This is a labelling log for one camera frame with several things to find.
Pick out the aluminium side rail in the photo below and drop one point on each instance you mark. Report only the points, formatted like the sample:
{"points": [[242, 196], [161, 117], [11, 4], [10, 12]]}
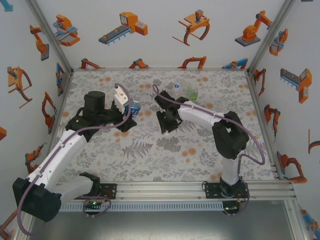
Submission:
{"points": [[66, 86], [260, 112]]}

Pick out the aluminium front frame rail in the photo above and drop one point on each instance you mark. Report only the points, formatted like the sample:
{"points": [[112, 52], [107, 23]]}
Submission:
{"points": [[160, 191]]}

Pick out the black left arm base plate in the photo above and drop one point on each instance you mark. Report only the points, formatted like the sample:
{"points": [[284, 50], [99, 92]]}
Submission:
{"points": [[111, 191]]}

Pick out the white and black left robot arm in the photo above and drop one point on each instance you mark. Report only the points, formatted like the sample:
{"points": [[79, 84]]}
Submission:
{"points": [[62, 155]]}

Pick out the aluminium corner post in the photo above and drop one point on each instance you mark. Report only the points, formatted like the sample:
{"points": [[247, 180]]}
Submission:
{"points": [[269, 37], [51, 37]]}

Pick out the floral patterned table mat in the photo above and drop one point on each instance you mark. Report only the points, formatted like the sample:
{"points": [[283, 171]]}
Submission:
{"points": [[150, 172]]}

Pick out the clear bottle without label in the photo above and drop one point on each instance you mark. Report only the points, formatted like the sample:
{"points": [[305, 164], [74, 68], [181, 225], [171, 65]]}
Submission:
{"points": [[178, 93]]}

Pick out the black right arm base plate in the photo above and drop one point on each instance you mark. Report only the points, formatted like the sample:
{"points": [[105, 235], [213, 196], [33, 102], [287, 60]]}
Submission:
{"points": [[211, 191]]}

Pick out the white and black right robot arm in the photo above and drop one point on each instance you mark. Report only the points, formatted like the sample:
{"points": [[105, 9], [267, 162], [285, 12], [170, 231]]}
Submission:
{"points": [[200, 115]]}

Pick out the clear bottle with blue label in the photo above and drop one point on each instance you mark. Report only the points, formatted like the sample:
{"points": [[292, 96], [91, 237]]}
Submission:
{"points": [[135, 108]]}

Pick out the circuit board with green light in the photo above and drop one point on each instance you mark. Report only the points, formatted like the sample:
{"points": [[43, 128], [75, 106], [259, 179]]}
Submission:
{"points": [[231, 208], [92, 203]]}

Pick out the aluminium frame leg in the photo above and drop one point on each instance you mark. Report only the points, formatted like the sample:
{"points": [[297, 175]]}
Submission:
{"points": [[301, 232], [25, 226]]}

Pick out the aluminium back rail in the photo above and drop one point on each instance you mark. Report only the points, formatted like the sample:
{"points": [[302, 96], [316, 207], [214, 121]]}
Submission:
{"points": [[160, 69]]}

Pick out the clear bottle with green label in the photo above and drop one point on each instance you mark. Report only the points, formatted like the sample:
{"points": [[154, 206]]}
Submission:
{"points": [[192, 93]]}

